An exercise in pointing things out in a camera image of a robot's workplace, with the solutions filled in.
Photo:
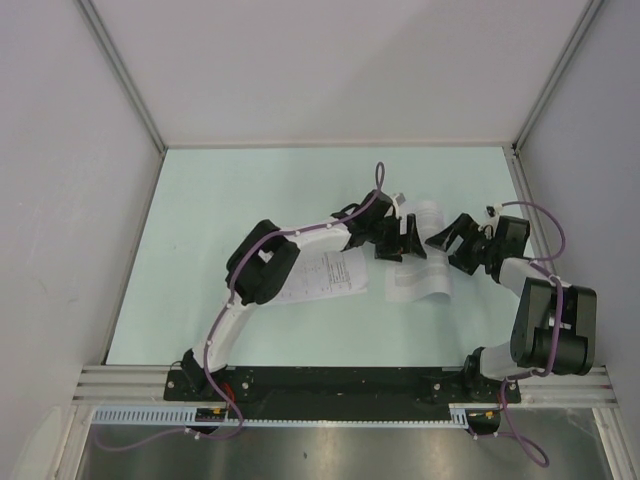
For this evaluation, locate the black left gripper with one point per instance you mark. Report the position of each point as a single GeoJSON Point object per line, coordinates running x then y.
{"type": "Point", "coordinates": [412, 245]}

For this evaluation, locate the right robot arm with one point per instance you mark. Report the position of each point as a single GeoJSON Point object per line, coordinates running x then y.
{"type": "Point", "coordinates": [554, 326]}

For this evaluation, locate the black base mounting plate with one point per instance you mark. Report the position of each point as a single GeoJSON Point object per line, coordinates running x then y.
{"type": "Point", "coordinates": [356, 390]}

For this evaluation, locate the slotted cable duct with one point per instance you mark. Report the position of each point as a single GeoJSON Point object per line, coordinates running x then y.
{"type": "Point", "coordinates": [197, 416]}

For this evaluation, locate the aluminium frame post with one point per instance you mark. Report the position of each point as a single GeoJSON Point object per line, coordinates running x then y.
{"type": "Point", "coordinates": [578, 34]}
{"type": "Point", "coordinates": [114, 60]}

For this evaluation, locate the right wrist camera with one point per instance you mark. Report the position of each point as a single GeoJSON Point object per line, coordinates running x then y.
{"type": "Point", "coordinates": [492, 212]}

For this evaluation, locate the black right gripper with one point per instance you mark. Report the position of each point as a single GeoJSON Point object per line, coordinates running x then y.
{"type": "Point", "coordinates": [462, 223]}

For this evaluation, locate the left aluminium frame post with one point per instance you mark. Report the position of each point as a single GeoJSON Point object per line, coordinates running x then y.
{"type": "Point", "coordinates": [114, 60]}

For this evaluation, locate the text paper sheet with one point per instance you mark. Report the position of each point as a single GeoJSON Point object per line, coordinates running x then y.
{"type": "Point", "coordinates": [415, 278]}

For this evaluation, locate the aluminium front frame rail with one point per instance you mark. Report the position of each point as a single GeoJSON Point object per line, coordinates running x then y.
{"type": "Point", "coordinates": [147, 384]}

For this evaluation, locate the right aluminium frame post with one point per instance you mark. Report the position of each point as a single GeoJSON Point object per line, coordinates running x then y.
{"type": "Point", "coordinates": [578, 34]}

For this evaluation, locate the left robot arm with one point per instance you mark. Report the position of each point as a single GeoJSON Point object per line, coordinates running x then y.
{"type": "Point", "coordinates": [260, 266]}

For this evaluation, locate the table form paper sheet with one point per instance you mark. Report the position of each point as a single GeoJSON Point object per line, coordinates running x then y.
{"type": "Point", "coordinates": [324, 276]}

